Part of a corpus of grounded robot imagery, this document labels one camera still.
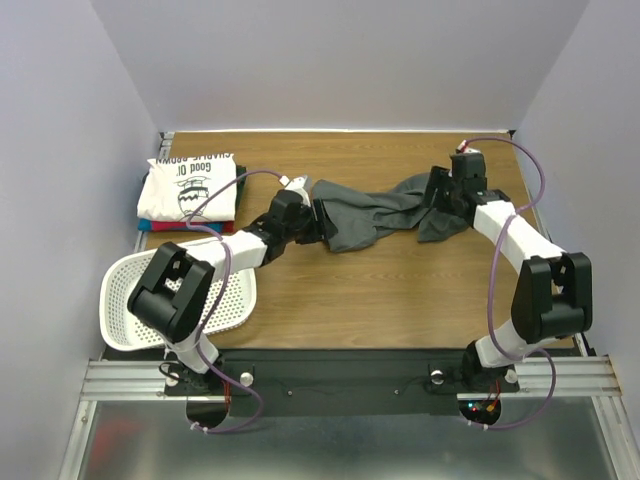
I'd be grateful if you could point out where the grey t shirt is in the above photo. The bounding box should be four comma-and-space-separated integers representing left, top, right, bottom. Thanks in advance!
312, 173, 469, 253

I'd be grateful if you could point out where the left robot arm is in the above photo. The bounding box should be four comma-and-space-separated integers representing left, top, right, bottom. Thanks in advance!
127, 189, 337, 394

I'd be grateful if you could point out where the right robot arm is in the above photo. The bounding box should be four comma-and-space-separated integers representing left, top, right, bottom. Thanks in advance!
425, 150, 593, 390

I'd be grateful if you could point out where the red folded t shirt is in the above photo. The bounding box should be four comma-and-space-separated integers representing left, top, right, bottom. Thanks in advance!
158, 221, 234, 233

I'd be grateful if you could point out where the dark green folded t shirt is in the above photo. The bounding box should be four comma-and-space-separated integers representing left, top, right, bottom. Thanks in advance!
235, 165, 247, 209

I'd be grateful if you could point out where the white printed folded t shirt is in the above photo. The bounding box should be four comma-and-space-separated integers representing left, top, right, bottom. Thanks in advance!
137, 152, 237, 222

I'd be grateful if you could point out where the teal folded t shirt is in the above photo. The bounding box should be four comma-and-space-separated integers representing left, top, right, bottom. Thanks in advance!
138, 218, 164, 232

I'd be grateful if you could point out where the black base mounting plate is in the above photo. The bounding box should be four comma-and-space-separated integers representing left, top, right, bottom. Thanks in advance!
160, 349, 519, 418

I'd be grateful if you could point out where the white perforated plastic basket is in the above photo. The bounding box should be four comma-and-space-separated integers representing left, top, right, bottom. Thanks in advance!
99, 249, 257, 352

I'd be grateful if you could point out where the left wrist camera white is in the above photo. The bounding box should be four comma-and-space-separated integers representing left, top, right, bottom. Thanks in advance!
285, 175, 312, 196

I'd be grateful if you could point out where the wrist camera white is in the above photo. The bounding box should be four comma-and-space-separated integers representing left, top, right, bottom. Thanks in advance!
455, 141, 469, 154
285, 175, 312, 196

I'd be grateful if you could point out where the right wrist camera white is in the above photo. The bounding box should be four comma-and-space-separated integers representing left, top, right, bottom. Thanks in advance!
455, 141, 469, 154

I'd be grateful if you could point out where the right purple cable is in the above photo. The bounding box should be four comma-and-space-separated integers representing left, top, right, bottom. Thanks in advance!
456, 136, 557, 432

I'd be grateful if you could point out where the aluminium front rail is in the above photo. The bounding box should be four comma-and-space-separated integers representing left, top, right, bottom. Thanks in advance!
81, 357, 621, 402

